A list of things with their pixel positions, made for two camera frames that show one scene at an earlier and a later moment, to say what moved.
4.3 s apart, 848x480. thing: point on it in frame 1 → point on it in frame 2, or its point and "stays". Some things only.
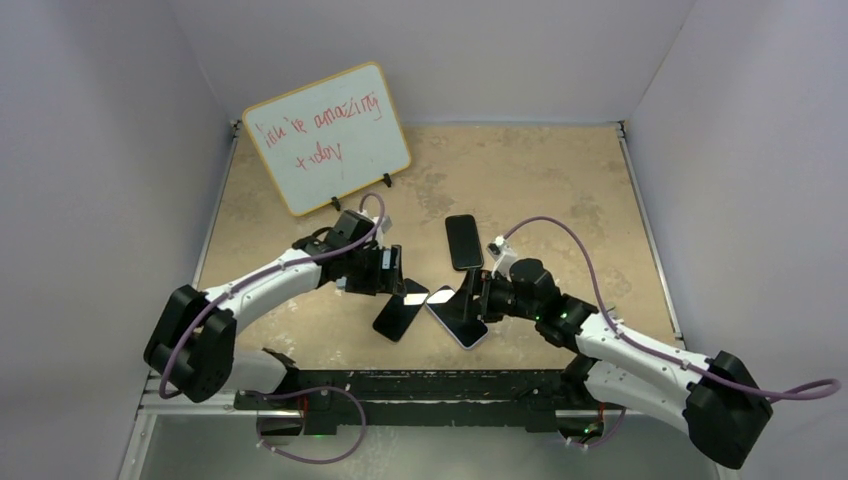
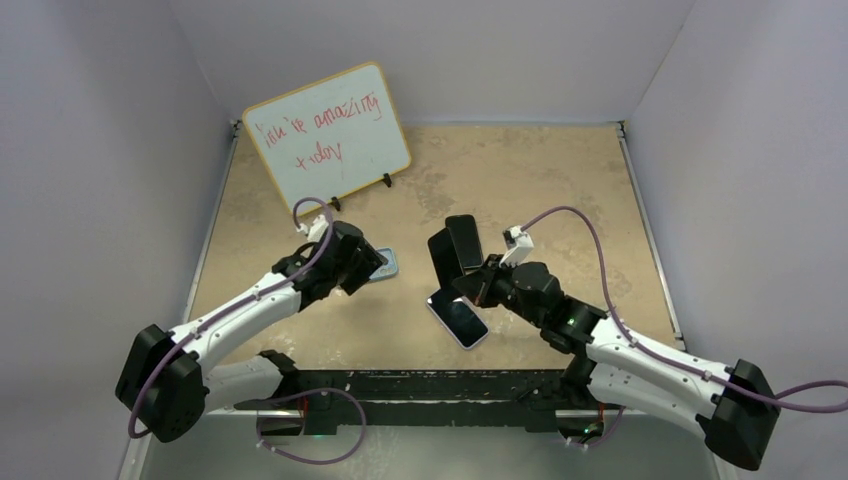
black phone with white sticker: (395, 318) → (446, 260)
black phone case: (464, 241) stays
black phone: (448, 306) stays
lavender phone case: (448, 308) stays
